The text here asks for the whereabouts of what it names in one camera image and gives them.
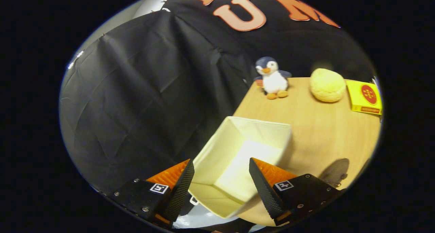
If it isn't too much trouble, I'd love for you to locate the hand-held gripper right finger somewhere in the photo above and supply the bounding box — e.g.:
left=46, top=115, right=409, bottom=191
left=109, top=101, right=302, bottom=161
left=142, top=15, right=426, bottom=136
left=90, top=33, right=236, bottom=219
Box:
left=249, top=157, right=343, bottom=227

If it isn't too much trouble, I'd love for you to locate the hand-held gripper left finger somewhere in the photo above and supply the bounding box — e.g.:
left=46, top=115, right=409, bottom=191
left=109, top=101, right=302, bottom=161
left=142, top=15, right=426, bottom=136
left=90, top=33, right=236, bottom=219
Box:
left=108, top=159, right=195, bottom=229

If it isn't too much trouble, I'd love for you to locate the cream fabric storage box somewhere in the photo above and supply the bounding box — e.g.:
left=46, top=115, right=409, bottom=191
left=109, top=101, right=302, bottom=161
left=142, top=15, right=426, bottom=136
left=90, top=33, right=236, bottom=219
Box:
left=188, top=116, right=293, bottom=219

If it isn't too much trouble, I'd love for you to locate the brown fuzzy shoe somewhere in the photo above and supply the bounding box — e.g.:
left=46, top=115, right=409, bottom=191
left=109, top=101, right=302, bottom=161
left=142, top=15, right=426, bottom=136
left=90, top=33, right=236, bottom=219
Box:
left=319, top=158, right=350, bottom=188

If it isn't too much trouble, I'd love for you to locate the penguin plush toy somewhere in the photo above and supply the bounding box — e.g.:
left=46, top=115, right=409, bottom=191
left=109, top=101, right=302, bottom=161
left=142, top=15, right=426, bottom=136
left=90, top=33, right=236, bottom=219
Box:
left=254, top=56, right=292, bottom=100

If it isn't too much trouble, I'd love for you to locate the yellow plush bun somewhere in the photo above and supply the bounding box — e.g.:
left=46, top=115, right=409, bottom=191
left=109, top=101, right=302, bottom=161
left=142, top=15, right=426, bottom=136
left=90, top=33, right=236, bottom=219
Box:
left=310, top=68, right=347, bottom=103

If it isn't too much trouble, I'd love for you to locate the yellow book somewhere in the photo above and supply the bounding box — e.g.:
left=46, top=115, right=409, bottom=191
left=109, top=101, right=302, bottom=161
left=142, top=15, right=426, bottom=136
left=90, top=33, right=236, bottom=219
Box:
left=346, top=80, right=383, bottom=115

